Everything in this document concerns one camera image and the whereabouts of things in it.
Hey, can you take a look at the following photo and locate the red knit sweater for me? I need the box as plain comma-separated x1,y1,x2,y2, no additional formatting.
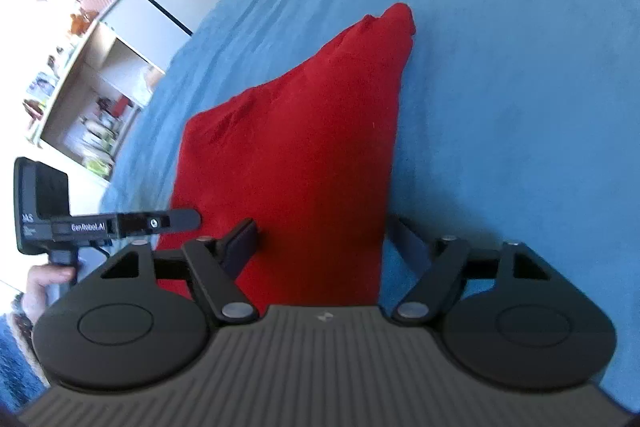
170,3,416,310

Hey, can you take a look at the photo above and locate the left hand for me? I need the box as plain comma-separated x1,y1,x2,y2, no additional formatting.
22,265,75,325

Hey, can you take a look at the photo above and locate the white shelf unit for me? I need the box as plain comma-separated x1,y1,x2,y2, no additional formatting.
0,0,166,188

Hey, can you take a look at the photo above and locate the blue patterned sleeve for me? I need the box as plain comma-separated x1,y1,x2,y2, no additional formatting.
0,293,50,413

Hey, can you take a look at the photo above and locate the blue bed sheet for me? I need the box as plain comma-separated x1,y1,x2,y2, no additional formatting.
101,0,639,410

